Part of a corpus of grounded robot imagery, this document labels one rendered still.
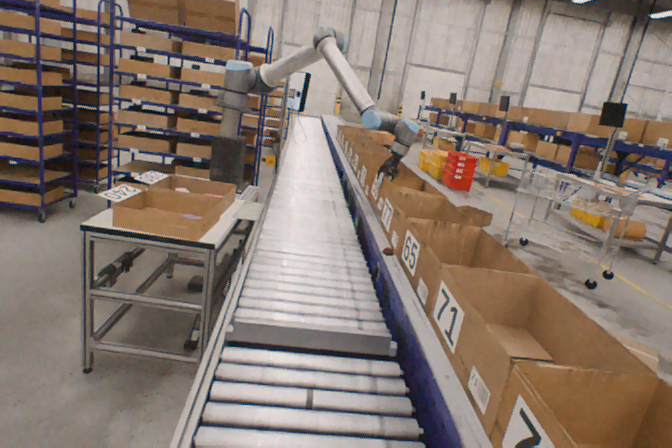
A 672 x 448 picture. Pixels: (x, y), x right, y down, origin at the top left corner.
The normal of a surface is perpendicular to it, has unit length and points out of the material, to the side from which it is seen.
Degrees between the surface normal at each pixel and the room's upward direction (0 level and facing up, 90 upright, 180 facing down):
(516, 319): 89
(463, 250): 89
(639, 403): 90
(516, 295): 89
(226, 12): 123
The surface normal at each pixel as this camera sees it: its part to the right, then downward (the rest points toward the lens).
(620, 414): 0.05, 0.25
